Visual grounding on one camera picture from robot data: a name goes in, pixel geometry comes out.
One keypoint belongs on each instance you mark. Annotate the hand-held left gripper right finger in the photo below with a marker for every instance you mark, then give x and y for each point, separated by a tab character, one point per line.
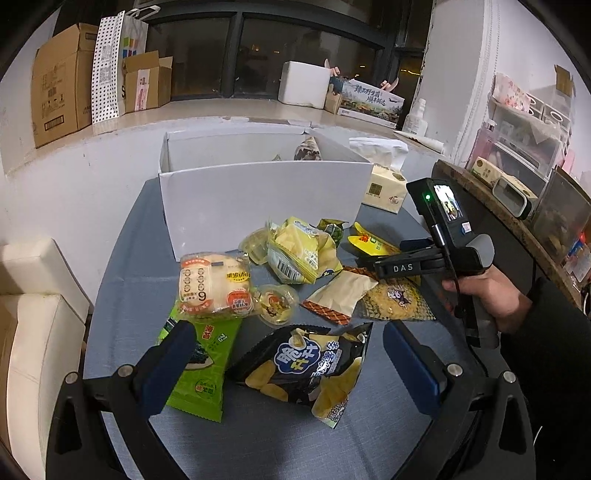
408	364

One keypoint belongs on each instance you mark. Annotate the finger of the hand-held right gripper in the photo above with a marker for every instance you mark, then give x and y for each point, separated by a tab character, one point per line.
415	244
367	261

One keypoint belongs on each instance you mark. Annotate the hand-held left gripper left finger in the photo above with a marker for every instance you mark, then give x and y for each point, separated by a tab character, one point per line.
168	364

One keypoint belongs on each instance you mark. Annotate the yellow banana snack packet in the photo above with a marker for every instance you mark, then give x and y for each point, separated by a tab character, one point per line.
369	242

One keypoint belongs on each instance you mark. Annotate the green seaweed snack packet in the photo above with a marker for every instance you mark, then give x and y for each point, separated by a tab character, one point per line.
210	369

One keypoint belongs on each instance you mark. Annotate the white orange-trimmed snack packet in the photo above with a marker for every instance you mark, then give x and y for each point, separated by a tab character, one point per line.
339	293

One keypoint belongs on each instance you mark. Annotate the small green candy packet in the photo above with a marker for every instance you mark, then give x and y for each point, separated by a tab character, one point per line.
332	228

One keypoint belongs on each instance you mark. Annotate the yellow net-pattern snack packet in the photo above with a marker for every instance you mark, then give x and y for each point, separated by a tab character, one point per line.
397	300

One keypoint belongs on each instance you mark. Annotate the yellow-green chip bag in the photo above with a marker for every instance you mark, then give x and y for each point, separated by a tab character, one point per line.
295	254

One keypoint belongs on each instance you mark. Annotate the white bread packet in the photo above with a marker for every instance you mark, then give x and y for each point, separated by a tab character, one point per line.
212	286

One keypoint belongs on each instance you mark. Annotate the clear jelly cup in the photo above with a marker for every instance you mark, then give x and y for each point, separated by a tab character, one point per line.
254	244
274	304

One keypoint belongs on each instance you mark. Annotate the black potato chip bag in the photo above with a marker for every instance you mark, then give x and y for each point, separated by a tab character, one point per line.
286	364

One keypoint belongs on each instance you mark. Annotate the white cardboard box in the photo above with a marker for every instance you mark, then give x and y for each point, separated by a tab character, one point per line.
258	203

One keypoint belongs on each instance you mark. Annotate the person's right forearm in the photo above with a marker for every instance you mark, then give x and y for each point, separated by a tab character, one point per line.
554	369

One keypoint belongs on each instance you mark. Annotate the person's right hand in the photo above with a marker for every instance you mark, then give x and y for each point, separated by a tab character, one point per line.
505	297

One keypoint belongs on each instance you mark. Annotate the brown stone-top shelf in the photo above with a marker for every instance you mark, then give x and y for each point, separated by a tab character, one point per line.
466	177

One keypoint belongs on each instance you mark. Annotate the small beige tissue pack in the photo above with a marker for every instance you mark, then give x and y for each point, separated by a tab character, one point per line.
524	184
485	168

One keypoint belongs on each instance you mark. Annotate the beige tissue pack with tissue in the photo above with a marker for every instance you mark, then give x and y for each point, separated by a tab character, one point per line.
383	189

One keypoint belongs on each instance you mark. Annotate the white and black device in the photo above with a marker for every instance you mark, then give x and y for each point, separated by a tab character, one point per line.
510	196

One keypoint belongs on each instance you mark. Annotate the white flat packet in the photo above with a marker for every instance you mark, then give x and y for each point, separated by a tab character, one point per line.
422	141

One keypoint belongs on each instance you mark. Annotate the pink flat case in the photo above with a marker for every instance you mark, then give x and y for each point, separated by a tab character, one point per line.
485	138

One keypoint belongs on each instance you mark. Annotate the blue-grey tablecloth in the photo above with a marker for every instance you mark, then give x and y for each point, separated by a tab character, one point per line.
138	277

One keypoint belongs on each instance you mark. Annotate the clear plastic drawer organizer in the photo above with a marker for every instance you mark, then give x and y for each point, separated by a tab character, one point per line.
521	147

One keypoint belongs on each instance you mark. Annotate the white plastic bottle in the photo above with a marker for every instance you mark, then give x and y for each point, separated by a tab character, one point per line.
415	120

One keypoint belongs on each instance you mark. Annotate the clear acrylic box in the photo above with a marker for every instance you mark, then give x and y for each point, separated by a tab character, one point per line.
561	212

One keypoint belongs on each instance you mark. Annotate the pink floral pouch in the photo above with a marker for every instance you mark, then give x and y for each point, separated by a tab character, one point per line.
508	94

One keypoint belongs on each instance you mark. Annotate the cream leather sofa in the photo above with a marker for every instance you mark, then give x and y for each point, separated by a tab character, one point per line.
32	332

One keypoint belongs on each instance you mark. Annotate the landscape printed box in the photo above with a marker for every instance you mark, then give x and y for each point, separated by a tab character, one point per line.
369	101

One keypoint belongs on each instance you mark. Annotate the pink toy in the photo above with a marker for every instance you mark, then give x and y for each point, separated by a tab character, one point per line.
334	69
390	85

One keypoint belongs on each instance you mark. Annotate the small kraft paper bag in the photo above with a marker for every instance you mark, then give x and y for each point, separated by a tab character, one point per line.
332	104

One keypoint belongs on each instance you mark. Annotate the brown cardboard piece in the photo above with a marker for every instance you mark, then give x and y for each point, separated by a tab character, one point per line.
564	81

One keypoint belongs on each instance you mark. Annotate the white foam box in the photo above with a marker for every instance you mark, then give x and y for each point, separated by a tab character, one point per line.
302	85

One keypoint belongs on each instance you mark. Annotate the small open cardboard box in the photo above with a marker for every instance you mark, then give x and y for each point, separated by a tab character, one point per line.
147	85

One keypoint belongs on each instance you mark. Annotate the large brown cardboard box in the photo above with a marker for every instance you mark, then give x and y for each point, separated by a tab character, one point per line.
60	83

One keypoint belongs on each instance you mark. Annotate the white dotted paper bag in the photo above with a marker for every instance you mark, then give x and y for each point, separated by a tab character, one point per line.
106	69

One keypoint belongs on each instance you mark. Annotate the black window frame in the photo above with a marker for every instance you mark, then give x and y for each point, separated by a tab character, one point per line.
235	55

